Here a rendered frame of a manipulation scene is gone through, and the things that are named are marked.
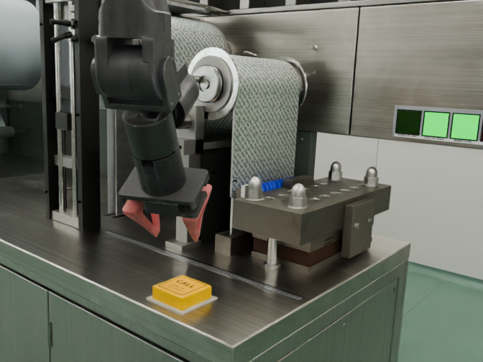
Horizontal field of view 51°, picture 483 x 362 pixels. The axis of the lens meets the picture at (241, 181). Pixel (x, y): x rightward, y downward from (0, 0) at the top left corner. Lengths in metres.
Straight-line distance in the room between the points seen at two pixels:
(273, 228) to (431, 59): 0.51
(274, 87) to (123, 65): 0.63
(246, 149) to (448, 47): 0.47
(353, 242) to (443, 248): 2.68
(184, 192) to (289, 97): 0.60
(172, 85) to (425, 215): 3.25
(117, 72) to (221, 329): 0.41
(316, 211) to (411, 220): 2.82
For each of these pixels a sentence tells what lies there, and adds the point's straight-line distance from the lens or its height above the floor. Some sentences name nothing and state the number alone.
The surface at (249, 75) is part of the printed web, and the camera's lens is 1.06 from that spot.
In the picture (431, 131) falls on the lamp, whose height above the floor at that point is 1.17.
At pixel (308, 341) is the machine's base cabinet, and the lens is 0.92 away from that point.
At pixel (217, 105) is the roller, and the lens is 1.04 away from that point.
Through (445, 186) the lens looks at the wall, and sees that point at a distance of 3.64.
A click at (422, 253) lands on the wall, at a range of 3.78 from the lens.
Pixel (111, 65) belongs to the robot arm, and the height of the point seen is 1.27.
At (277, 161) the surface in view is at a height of 1.08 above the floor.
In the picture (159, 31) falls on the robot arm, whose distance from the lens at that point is 0.54.
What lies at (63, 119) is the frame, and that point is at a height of 1.15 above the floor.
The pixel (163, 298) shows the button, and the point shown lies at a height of 0.91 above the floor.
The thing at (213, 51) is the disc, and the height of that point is 1.32.
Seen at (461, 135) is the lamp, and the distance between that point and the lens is 1.15.
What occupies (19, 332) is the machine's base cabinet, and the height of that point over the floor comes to 0.67.
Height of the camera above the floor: 1.25
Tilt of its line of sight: 11 degrees down
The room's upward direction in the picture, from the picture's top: 2 degrees clockwise
